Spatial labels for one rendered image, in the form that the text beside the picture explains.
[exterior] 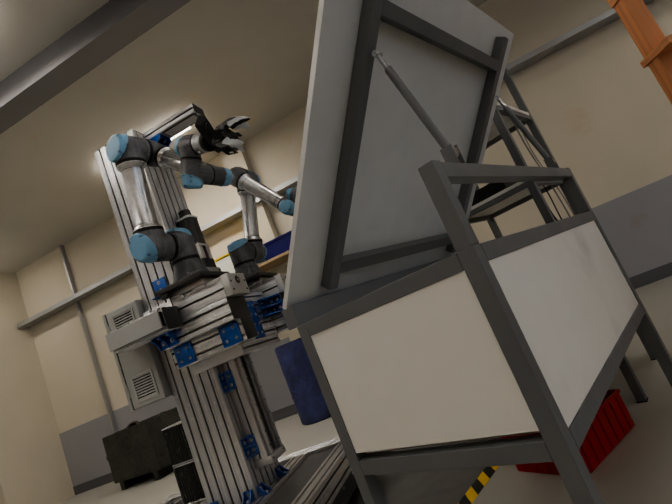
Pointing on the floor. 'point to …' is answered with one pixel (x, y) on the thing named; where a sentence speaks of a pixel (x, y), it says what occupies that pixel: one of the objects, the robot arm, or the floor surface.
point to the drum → (302, 382)
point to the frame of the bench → (482, 275)
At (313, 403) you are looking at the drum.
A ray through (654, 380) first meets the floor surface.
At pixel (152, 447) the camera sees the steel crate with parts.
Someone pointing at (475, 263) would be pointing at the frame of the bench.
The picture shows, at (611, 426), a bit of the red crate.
